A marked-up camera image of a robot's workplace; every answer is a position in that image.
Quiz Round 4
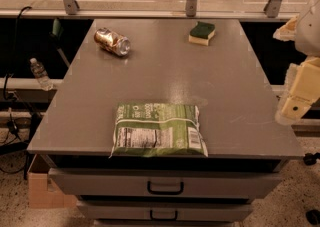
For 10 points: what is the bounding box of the black cable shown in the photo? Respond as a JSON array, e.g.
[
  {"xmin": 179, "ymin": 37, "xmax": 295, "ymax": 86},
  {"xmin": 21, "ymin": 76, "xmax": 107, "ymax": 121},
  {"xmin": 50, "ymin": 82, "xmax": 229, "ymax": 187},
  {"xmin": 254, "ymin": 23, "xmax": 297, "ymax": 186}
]
[{"xmin": 2, "ymin": 5, "xmax": 33, "ymax": 101}]

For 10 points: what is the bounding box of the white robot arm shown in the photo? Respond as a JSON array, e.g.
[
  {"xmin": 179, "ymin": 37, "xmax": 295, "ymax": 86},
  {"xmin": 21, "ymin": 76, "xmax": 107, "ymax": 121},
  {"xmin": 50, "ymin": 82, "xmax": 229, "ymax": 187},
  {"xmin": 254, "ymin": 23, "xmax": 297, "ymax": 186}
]
[{"xmin": 273, "ymin": 0, "xmax": 320, "ymax": 125}]

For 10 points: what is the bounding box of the orange soda can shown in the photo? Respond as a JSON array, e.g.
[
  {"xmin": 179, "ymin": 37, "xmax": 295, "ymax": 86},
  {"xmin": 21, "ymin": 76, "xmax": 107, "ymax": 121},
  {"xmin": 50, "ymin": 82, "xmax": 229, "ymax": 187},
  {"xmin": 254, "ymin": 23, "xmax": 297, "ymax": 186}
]
[{"xmin": 94, "ymin": 28, "xmax": 131, "ymax": 57}]

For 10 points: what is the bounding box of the clear plastic water bottle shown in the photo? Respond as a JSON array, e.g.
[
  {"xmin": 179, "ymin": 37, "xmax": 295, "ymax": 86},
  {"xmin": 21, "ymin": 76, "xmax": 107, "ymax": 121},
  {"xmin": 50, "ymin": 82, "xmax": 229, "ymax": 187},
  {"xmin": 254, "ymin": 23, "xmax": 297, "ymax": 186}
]
[{"xmin": 30, "ymin": 58, "xmax": 53, "ymax": 91}]

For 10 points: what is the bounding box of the green snack bag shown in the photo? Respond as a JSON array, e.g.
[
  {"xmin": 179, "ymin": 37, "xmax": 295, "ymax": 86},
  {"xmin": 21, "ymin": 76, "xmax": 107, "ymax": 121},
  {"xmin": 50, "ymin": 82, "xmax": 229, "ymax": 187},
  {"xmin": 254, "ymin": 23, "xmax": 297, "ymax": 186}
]
[{"xmin": 111, "ymin": 103, "xmax": 208, "ymax": 157}]

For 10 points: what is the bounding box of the green handled tool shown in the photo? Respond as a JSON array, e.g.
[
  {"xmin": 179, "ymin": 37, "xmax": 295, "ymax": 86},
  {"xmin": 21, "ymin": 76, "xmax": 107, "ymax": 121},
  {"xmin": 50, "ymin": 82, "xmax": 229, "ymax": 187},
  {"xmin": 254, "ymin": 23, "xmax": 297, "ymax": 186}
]
[{"xmin": 50, "ymin": 18, "xmax": 70, "ymax": 67}]

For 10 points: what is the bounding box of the grey lower drawer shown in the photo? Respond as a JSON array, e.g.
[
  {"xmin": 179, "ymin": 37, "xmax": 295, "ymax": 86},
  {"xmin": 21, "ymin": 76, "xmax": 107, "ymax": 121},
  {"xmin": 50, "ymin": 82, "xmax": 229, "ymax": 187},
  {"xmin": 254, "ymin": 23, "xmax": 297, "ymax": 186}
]
[{"xmin": 77, "ymin": 201, "xmax": 252, "ymax": 222}]

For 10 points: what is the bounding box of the black caster wheel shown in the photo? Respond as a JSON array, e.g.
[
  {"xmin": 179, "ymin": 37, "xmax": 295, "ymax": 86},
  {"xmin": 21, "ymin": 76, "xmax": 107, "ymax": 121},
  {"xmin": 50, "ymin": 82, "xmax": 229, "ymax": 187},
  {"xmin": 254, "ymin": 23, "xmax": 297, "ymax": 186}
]
[{"xmin": 306, "ymin": 209, "xmax": 320, "ymax": 225}]

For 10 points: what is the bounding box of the cardboard box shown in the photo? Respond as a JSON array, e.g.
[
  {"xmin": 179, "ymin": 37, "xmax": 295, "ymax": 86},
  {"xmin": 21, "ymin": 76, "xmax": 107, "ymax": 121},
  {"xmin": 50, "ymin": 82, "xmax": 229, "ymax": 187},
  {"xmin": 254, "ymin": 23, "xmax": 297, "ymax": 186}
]
[{"xmin": 27, "ymin": 155, "xmax": 77, "ymax": 209}]

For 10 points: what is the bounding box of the green and yellow sponge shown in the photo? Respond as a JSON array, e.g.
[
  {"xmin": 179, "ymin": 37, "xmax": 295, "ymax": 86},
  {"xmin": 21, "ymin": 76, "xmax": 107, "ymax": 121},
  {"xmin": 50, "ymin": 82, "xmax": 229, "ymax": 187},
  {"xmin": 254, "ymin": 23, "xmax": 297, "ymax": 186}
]
[{"xmin": 189, "ymin": 21, "xmax": 216, "ymax": 46}]

